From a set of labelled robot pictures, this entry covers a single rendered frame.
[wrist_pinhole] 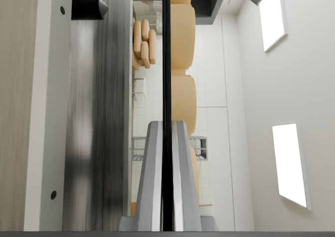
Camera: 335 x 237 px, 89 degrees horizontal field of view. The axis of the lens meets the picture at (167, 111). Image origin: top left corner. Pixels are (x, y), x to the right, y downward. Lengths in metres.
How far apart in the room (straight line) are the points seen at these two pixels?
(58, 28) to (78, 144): 0.21
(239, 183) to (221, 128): 1.37
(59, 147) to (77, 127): 0.16
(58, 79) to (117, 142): 0.29
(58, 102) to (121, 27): 0.36
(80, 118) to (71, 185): 0.11
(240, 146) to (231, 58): 2.38
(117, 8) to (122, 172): 0.42
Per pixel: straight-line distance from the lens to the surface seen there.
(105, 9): 0.32
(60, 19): 0.20
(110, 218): 0.50
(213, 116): 4.61
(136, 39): 4.04
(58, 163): 0.18
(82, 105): 0.35
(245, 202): 5.01
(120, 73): 0.46
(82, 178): 0.37
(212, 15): 0.74
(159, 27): 5.01
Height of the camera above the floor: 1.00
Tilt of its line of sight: level
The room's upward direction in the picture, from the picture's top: 90 degrees clockwise
